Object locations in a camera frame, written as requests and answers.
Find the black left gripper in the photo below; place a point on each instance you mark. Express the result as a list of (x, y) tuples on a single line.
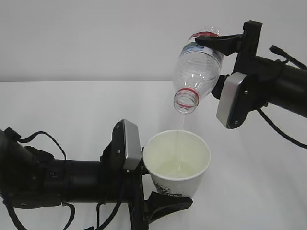
[(124, 186)]

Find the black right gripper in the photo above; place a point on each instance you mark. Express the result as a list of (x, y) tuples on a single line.
[(245, 45)]

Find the clear water bottle red label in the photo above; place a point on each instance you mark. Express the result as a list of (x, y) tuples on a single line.
[(196, 71)]

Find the white paper cup green logo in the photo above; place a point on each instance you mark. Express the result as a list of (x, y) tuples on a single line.
[(176, 161)]

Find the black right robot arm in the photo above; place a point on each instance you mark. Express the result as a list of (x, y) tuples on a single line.
[(256, 81)]

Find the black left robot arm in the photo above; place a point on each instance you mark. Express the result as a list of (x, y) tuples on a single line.
[(32, 178)]

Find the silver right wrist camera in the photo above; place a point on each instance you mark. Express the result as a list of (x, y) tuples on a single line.
[(236, 100)]

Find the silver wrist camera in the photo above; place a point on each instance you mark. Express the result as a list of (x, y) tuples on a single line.
[(123, 153), (236, 100)]

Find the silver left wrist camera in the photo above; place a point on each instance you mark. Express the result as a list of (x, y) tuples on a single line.
[(123, 153)]

